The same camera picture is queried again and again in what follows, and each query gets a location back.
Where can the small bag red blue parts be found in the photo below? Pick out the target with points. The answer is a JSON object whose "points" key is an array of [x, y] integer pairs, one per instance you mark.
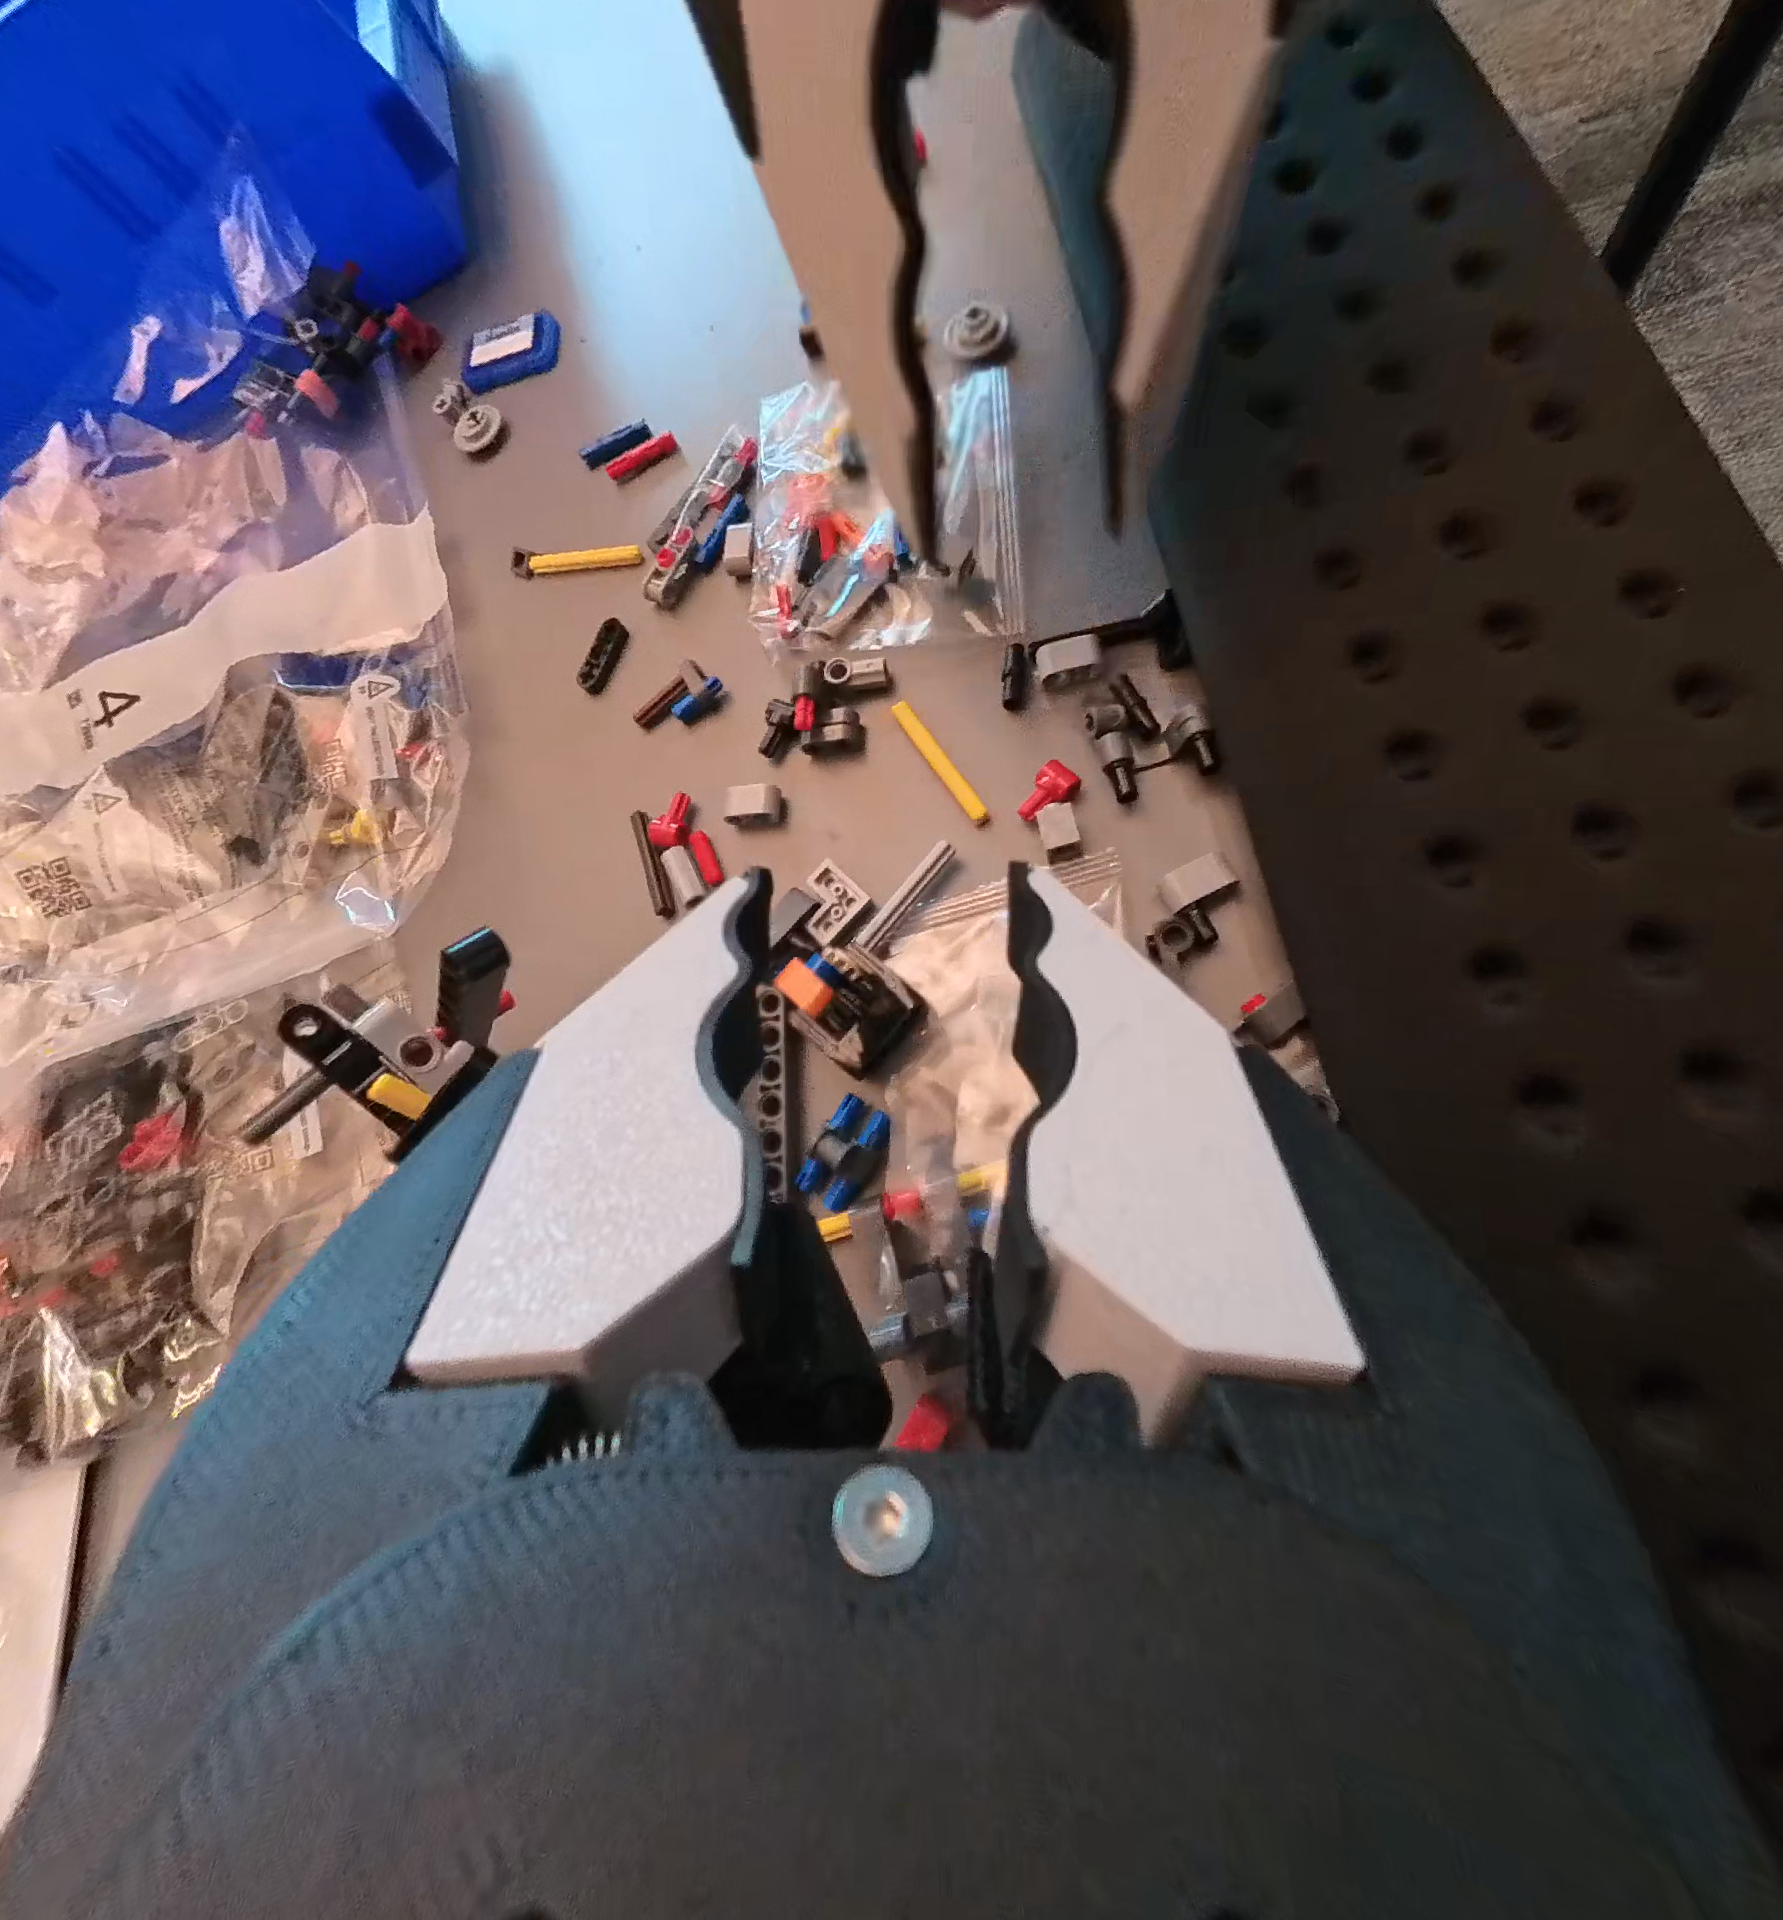
{"points": [[862, 526]]}

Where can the grey black lego connectors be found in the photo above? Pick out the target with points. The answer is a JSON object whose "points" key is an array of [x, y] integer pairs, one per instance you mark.
{"points": [[1199, 894]]}

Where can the grey lego axle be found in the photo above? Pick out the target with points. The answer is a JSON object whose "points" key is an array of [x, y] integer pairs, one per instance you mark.
{"points": [[909, 894]]}

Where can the short black holed beam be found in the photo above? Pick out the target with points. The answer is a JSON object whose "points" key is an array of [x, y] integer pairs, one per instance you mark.
{"points": [[603, 656]]}

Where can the brown blue lego pin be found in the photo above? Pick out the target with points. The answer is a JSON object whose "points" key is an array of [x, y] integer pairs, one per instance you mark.
{"points": [[679, 700]]}

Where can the clear bag white strip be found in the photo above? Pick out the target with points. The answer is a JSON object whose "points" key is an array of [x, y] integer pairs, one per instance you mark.
{"points": [[157, 705]]}

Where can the red lego connector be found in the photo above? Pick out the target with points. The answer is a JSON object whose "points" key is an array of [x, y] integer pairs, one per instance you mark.
{"points": [[906, 1203], [1048, 783]]}

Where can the short dark lego axle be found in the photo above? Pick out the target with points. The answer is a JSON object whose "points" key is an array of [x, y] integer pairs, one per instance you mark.
{"points": [[647, 863]]}

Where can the crumpled clear plastic bag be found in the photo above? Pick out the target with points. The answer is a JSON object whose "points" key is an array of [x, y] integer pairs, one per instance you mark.
{"points": [[201, 495]]}

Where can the black orange lego assembly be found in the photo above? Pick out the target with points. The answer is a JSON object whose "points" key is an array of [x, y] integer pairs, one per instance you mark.
{"points": [[412, 1059]]}

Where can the red pin white bush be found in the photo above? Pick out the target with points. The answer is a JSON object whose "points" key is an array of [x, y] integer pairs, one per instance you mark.
{"points": [[692, 856]]}

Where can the small clear packet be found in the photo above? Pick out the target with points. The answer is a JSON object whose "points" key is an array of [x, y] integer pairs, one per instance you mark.
{"points": [[938, 1217]]}

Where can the clear bag black orange parts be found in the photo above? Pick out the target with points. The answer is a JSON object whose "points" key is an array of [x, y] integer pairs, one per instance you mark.
{"points": [[81, 1276]]}

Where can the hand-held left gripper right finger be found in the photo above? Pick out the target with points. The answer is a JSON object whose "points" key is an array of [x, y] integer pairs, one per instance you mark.
{"points": [[1192, 1200]]}

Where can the blue lego tile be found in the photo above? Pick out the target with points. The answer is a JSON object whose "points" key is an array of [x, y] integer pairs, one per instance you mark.
{"points": [[515, 341]]}

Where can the dark grey holed lego beam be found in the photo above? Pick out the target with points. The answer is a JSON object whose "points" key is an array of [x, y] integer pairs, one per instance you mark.
{"points": [[771, 1082]]}

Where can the blue and red lego pins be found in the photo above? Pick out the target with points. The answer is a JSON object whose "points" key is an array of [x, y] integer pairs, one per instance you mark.
{"points": [[629, 450]]}

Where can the black lego pins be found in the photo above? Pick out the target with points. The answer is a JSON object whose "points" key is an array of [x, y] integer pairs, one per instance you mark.
{"points": [[1146, 736]]}

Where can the dark grey lego plate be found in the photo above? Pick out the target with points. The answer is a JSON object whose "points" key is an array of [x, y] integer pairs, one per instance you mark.
{"points": [[698, 526]]}

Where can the empty clear zip bag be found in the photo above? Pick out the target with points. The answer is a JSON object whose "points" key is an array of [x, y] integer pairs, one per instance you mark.
{"points": [[981, 976]]}

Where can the small lego subassembly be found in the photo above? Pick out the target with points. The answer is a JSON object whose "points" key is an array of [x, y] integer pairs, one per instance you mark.
{"points": [[854, 1005]]}

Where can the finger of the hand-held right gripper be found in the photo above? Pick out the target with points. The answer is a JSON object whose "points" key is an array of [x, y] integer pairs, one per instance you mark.
{"points": [[1207, 150], [817, 150]]}

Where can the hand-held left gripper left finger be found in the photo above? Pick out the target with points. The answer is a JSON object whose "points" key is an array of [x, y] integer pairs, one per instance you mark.
{"points": [[575, 1200]]}

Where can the blue plastic bin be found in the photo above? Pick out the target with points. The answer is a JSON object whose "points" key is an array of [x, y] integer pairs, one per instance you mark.
{"points": [[111, 224]]}

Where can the light grey short beam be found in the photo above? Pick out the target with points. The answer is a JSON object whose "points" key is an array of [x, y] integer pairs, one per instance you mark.
{"points": [[1075, 658]]}

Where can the grey lego gear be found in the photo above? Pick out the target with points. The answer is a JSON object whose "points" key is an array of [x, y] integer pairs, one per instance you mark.
{"points": [[480, 429], [979, 332]]}

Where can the yellow axle black tip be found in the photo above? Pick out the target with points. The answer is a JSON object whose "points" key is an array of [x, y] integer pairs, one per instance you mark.
{"points": [[585, 562]]}

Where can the grey lego pin connector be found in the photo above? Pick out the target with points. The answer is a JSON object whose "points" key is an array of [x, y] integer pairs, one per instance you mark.
{"points": [[863, 674]]}

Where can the black perforated panel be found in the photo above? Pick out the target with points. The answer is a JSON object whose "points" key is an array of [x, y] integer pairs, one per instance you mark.
{"points": [[1506, 750]]}

